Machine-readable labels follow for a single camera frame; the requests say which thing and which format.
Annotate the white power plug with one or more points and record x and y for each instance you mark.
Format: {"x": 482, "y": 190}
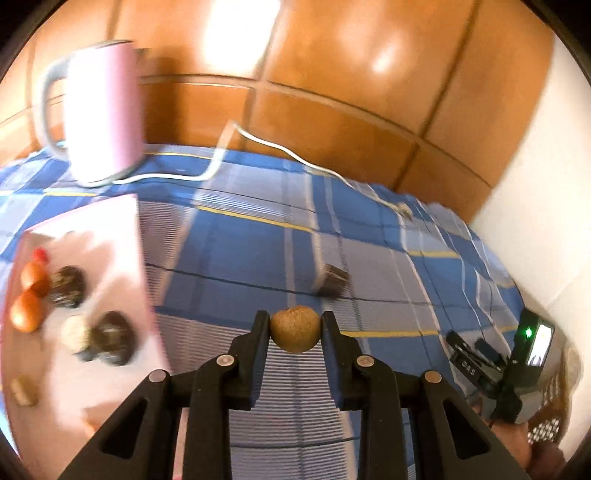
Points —
{"x": 405, "y": 210}

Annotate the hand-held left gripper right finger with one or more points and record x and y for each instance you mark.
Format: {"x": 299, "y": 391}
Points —
{"x": 339, "y": 369}

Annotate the pink electric kettle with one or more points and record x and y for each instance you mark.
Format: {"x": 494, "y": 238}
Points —
{"x": 104, "y": 115}

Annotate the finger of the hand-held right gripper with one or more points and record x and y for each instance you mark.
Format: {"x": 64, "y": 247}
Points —
{"x": 488, "y": 350}
{"x": 464, "y": 357}

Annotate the small orange-tan carrot piece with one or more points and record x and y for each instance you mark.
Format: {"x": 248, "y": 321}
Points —
{"x": 25, "y": 391}

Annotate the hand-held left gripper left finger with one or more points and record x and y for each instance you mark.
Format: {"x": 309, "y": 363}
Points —
{"x": 257, "y": 367}

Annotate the pink shallow tray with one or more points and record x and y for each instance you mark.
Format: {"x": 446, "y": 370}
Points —
{"x": 111, "y": 258}

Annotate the small red tomato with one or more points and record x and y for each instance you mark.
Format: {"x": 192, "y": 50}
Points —
{"x": 40, "y": 254}

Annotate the orange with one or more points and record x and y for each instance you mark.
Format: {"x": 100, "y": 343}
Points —
{"x": 27, "y": 313}
{"x": 34, "y": 278}

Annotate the wooden panelled wardrobe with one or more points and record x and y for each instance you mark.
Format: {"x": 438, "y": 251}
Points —
{"x": 346, "y": 69}

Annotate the dark brown round fruit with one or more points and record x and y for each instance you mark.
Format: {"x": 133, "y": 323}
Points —
{"x": 113, "y": 339}

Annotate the tan round fruit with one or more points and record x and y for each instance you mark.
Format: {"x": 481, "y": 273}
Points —
{"x": 295, "y": 330}

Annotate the dark cut cylinder piece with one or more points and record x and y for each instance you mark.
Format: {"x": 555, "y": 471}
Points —
{"x": 67, "y": 286}

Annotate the dark piece with tan face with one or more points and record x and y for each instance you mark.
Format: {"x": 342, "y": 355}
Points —
{"x": 332, "y": 279}

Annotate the person's right hand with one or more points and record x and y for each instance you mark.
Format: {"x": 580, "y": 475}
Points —
{"x": 512, "y": 443}

